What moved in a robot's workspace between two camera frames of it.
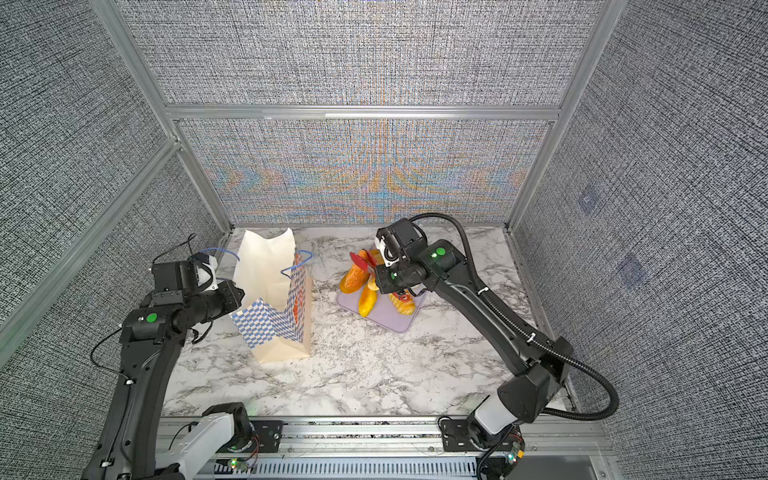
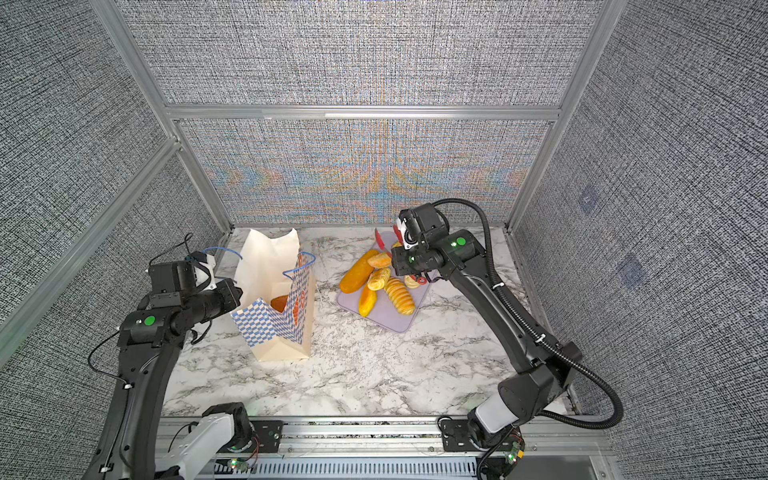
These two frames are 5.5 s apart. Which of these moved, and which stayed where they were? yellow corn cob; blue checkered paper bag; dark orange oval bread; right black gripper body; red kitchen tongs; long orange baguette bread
Moved: dark orange oval bread; right black gripper body; red kitchen tongs
Stayed: long orange baguette bread; blue checkered paper bag; yellow corn cob
